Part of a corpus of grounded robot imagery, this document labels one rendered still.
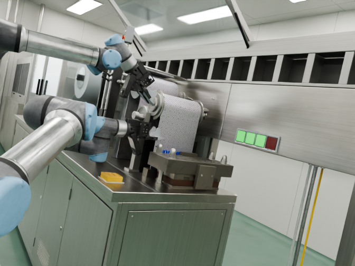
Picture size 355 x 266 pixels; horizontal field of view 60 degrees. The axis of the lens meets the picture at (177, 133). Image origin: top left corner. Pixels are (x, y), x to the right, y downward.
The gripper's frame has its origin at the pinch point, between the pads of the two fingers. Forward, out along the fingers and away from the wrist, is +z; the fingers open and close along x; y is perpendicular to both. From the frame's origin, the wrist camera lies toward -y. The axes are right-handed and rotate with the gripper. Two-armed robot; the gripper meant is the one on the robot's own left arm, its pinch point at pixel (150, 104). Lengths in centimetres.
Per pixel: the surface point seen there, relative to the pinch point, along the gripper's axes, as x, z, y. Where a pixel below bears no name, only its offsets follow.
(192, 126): -4.3, 23.3, 10.4
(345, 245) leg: -77, 65, 4
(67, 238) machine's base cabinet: 14, 29, -70
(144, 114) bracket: 4.5, 4.1, -4.0
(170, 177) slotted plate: -20.7, 23.7, -19.4
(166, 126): -4.2, 12.7, -1.5
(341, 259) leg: -77, 69, 0
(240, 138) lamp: -28.2, 32.2, 17.7
